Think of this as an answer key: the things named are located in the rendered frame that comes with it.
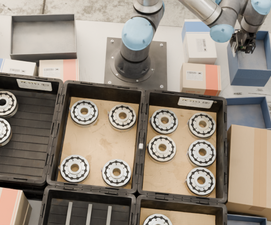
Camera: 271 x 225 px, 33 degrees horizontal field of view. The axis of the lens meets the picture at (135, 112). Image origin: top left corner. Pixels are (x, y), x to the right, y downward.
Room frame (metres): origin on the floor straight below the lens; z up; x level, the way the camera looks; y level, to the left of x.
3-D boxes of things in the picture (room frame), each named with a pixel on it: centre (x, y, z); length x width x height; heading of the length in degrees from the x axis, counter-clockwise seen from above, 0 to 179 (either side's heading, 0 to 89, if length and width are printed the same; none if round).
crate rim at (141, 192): (0.64, -0.19, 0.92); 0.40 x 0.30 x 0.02; 3
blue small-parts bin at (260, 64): (1.15, -0.44, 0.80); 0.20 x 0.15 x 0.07; 8
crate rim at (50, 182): (0.62, 0.11, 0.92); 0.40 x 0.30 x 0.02; 3
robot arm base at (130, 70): (1.04, 0.04, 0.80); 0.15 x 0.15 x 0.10
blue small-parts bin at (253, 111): (0.88, -0.44, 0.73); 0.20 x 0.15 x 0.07; 103
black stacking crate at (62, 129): (0.62, 0.11, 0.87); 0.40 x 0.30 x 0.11; 3
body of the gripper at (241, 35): (1.11, -0.38, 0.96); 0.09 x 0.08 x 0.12; 8
